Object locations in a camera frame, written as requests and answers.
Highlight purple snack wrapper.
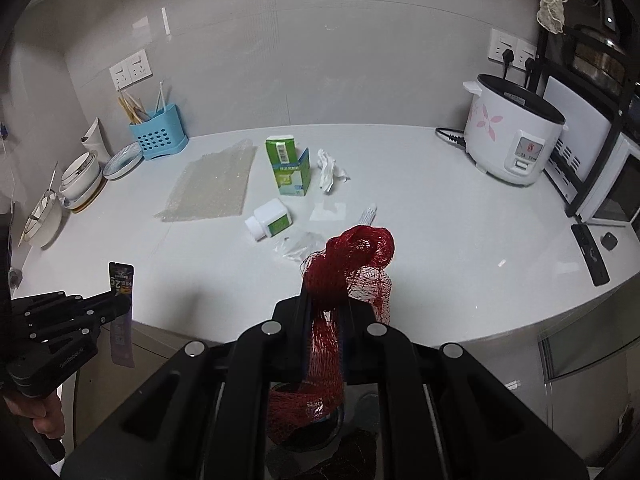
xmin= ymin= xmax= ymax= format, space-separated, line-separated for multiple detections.
xmin=108 ymin=262 xmax=134 ymax=368

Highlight red mesh net bag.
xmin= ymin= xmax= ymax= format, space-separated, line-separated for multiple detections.
xmin=267 ymin=224 xmax=395 ymax=444

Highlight white tissue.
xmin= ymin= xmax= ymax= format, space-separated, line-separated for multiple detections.
xmin=317 ymin=148 xmax=350 ymax=194

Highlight left hand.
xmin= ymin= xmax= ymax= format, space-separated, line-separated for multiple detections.
xmin=1 ymin=388 xmax=65 ymax=440

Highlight white bowl with rack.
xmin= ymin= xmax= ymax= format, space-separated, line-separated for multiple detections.
xmin=20 ymin=164 xmax=62 ymax=248

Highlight stacked white bowls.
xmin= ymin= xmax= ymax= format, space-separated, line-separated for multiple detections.
xmin=58 ymin=152 xmax=106 ymax=212

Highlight white plate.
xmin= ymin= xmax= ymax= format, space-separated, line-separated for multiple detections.
xmin=103 ymin=142 xmax=143 ymax=181

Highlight clear bubble wrap sheet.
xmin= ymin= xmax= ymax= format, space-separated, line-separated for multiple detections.
xmin=155 ymin=139 xmax=256 ymax=223

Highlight white ceramic jug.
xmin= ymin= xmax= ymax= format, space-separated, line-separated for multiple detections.
xmin=80 ymin=118 xmax=112 ymax=166

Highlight blue utensil holder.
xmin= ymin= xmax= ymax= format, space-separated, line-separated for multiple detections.
xmin=129 ymin=104 xmax=189 ymax=160

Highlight white pill bottle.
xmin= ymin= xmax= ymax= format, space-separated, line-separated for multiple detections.
xmin=244 ymin=198 xmax=293 ymax=242

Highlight wooden chopsticks bundle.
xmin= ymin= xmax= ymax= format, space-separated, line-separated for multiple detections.
xmin=117 ymin=90 xmax=151 ymax=125

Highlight clear plastic wrapper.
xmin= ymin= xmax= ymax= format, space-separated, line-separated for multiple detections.
xmin=274 ymin=230 xmax=326 ymax=263

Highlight green white carton box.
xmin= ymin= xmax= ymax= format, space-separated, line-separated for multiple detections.
xmin=265 ymin=136 xmax=311 ymax=196

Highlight white striped paper strip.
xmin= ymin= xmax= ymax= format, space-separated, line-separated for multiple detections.
xmin=357 ymin=204 xmax=378 ymax=226

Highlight white pink rice cooker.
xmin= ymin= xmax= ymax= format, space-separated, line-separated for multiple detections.
xmin=463 ymin=74 xmax=567 ymax=186

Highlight small black square object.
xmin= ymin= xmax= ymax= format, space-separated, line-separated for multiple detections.
xmin=601 ymin=232 xmax=618 ymax=252

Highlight white microwave oven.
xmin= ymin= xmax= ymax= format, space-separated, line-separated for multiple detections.
xmin=544 ymin=77 xmax=639 ymax=226

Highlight black metal rack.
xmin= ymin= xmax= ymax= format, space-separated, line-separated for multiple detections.
xmin=525 ymin=27 xmax=639 ymax=217

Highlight left wall power socket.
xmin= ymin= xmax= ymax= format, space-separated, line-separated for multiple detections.
xmin=110 ymin=49 xmax=153 ymax=91

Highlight wall power socket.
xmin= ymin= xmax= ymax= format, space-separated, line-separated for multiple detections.
xmin=487 ymin=28 xmax=536 ymax=72
xmin=110 ymin=49 xmax=153 ymax=91

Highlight black power cord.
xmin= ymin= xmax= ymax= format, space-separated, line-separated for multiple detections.
xmin=434 ymin=127 xmax=469 ymax=151

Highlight right wall power socket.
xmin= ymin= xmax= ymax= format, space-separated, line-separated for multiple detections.
xmin=487 ymin=28 xmax=536 ymax=72

